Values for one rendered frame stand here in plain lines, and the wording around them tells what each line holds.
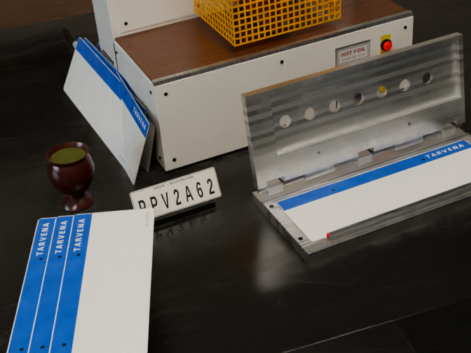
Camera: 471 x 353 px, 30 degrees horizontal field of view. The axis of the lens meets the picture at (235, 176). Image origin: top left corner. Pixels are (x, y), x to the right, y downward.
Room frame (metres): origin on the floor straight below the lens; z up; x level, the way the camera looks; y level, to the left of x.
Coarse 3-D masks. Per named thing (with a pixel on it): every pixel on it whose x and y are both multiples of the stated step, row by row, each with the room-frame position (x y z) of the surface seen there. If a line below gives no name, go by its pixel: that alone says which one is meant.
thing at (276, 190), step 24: (432, 144) 1.39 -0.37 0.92; (336, 168) 1.34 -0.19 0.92; (360, 168) 1.33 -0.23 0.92; (264, 192) 1.28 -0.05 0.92; (288, 192) 1.28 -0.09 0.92; (408, 216) 1.17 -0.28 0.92; (432, 216) 1.19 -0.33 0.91; (288, 240) 1.16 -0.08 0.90; (336, 240) 1.12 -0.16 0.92; (360, 240) 1.13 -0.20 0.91
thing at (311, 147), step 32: (352, 64) 1.37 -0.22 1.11; (384, 64) 1.40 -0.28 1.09; (416, 64) 1.42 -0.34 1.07; (448, 64) 1.44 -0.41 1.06; (256, 96) 1.29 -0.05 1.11; (288, 96) 1.32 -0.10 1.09; (320, 96) 1.35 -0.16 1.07; (352, 96) 1.37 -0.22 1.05; (384, 96) 1.39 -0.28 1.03; (416, 96) 1.41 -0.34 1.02; (448, 96) 1.43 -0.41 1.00; (256, 128) 1.28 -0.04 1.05; (288, 128) 1.31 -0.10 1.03; (320, 128) 1.33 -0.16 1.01; (352, 128) 1.36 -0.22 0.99; (384, 128) 1.37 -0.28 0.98; (416, 128) 1.39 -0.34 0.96; (256, 160) 1.27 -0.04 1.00; (288, 160) 1.29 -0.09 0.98; (320, 160) 1.31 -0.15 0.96
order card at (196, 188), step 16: (192, 176) 1.30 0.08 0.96; (208, 176) 1.30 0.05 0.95; (144, 192) 1.26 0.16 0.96; (160, 192) 1.27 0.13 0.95; (176, 192) 1.28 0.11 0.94; (192, 192) 1.28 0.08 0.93; (208, 192) 1.29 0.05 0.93; (144, 208) 1.25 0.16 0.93; (160, 208) 1.25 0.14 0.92; (176, 208) 1.26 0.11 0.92
